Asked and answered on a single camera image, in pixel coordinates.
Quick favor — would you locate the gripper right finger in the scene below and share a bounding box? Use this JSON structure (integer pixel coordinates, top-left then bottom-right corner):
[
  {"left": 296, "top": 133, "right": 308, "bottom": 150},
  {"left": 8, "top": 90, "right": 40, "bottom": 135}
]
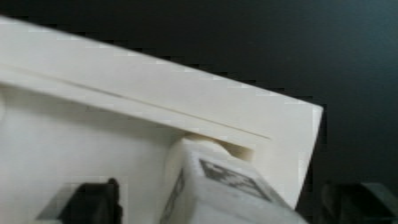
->
[{"left": 319, "top": 182, "right": 398, "bottom": 224}]

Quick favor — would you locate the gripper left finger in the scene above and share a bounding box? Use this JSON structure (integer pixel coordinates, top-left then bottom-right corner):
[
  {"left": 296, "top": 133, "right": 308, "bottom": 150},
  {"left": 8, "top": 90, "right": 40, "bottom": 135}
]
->
[{"left": 35, "top": 178, "right": 123, "bottom": 224}]

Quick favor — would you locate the white square tabletop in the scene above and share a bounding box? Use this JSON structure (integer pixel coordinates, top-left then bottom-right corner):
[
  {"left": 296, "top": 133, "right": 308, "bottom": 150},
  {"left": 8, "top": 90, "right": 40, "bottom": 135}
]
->
[{"left": 0, "top": 15, "right": 324, "bottom": 224}]

